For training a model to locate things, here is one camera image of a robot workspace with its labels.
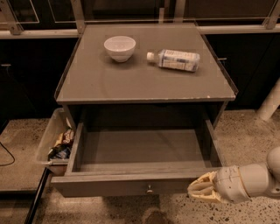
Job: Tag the clear plastic water bottle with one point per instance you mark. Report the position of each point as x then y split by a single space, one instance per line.
171 59

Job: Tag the white ceramic bowl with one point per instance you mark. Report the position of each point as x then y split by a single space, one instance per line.
120 48

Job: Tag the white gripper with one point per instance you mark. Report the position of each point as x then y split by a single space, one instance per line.
228 183

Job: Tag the metal railing frame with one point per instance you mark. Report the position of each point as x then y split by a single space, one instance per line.
39 19

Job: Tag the snack packets in bin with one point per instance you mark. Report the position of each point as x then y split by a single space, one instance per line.
63 146

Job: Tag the clear plastic storage bin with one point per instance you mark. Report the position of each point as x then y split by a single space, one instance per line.
57 124

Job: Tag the grey drawer cabinet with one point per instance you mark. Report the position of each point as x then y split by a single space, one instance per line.
93 77

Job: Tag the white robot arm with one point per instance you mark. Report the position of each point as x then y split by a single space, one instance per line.
251 144

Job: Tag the grey top drawer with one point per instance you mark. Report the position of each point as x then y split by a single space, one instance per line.
123 162

